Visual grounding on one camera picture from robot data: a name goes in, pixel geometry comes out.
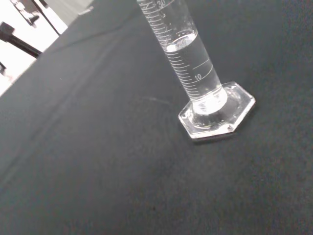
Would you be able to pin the black bench cloth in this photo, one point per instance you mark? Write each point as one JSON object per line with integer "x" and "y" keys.
{"x": 97, "y": 147}

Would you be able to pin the black tripod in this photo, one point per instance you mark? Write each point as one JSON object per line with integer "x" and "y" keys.
{"x": 19, "y": 42}

